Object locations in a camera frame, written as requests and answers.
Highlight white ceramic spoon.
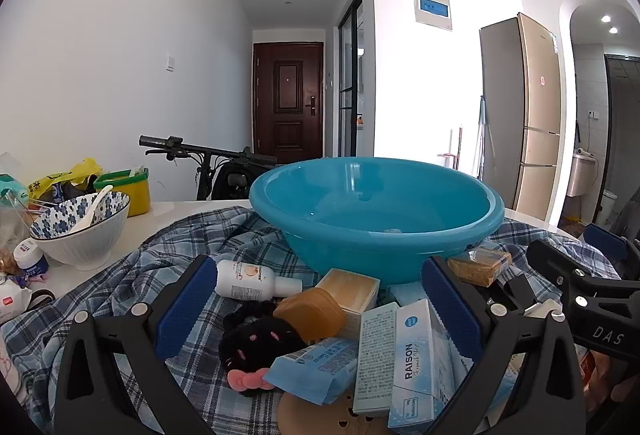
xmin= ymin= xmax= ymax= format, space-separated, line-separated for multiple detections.
xmin=70 ymin=185 xmax=115 ymax=233

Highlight person's dark clothing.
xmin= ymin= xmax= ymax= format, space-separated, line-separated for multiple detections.
xmin=607 ymin=195 xmax=640 ymax=261

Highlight white wall sink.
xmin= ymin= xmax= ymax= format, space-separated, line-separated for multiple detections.
xmin=570 ymin=152 xmax=598 ymax=196

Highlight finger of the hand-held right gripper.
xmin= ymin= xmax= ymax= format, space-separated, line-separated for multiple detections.
xmin=526 ymin=239 xmax=640 ymax=316
xmin=582 ymin=222 xmax=640 ymax=268

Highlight blue printed packet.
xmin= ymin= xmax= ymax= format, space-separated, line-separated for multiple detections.
xmin=262 ymin=337 xmax=361 ymax=406

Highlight black plush toy pink paws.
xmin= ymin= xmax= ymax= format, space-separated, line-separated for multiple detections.
xmin=218 ymin=302 xmax=308 ymax=371

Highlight brown floor mat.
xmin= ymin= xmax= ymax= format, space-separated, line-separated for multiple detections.
xmin=557 ymin=212 xmax=586 ymax=236

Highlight clear plastic bag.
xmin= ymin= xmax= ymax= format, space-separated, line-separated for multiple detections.
xmin=0 ymin=152 xmax=33 ymax=276

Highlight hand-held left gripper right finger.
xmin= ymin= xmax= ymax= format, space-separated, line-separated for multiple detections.
xmin=420 ymin=256 xmax=586 ymax=435

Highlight orange pack with blue band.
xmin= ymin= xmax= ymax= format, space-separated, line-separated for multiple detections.
xmin=447 ymin=247 xmax=513 ymax=287

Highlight black framed glass door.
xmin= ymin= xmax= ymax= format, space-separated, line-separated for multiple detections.
xmin=337 ymin=0 xmax=363 ymax=158

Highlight mop with red handle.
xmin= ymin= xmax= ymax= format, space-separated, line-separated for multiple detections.
xmin=439 ymin=125 xmax=463 ymax=172

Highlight pink bow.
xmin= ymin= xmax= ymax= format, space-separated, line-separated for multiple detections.
xmin=227 ymin=365 xmax=276 ymax=394

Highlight person's right hand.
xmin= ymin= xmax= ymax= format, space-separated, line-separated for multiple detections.
xmin=611 ymin=376 xmax=640 ymax=411

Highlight yellow plastic bag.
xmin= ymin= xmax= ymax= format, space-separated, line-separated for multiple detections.
xmin=27 ymin=158 xmax=103 ymax=203

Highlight black bicycle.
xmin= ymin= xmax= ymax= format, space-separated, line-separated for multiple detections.
xmin=139 ymin=135 xmax=278 ymax=202

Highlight white lotion bottle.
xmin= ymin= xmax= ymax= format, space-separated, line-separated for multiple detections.
xmin=215 ymin=260 xmax=303 ymax=300

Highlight light blue tissue pack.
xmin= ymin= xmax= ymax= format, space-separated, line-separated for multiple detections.
xmin=390 ymin=284 xmax=426 ymax=303

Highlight blue plaid cloth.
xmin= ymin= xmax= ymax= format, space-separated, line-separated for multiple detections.
xmin=0 ymin=208 xmax=626 ymax=435

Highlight orange-brown plastic case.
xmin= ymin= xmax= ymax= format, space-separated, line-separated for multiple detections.
xmin=274 ymin=289 xmax=346 ymax=346

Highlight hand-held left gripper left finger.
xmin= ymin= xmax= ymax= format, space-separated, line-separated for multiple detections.
xmin=52 ymin=255 xmax=221 ymax=435

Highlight dark brown door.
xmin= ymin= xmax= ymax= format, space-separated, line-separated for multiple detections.
xmin=252 ymin=42 xmax=324 ymax=166

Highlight white box orange top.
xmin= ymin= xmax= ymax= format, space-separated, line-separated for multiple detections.
xmin=315 ymin=268 xmax=381 ymax=341

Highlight round tan disc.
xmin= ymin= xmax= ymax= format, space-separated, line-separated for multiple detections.
xmin=277 ymin=390 xmax=391 ymax=435

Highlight teal tissue pack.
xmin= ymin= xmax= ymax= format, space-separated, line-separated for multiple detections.
xmin=0 ymin=174 xmax=28 ymax=207

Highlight blue plastic basin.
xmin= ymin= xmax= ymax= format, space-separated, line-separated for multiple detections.
xmin=248 ymin=157 xmax=506 ymax=288

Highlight yellow container green lid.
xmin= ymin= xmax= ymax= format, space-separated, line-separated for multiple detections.
xmin=94 ymin=168 xmax=152 ymax=218

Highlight light blue slim box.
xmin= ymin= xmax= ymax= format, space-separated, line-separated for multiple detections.
xmin=387 ymin=300 xmax=468 ymax=431

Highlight white packet red logo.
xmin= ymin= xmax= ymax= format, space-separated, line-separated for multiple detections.
xmin=0 ymin=285 xmax=32 ymax=323

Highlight blue floral ceramic bowl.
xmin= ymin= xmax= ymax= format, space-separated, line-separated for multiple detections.
xmin=30 ymin=192 xmax=132 ymax=271

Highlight small white bottle blue label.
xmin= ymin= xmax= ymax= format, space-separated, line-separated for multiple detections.
xmin=12 ymin=237 xmax=50 ymax=281

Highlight pale grey-blue printed box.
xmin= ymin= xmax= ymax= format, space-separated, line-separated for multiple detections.
xmin=352 ymin=302 xmax=401 ymax=416

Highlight white toilet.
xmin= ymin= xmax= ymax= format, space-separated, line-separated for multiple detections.
xmin=600 ymin=189 xmax=621 ymax=223

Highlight gold refrigerator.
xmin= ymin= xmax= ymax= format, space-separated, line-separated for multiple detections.
xmin=479 ymin=12 xmax=562 ymax=221

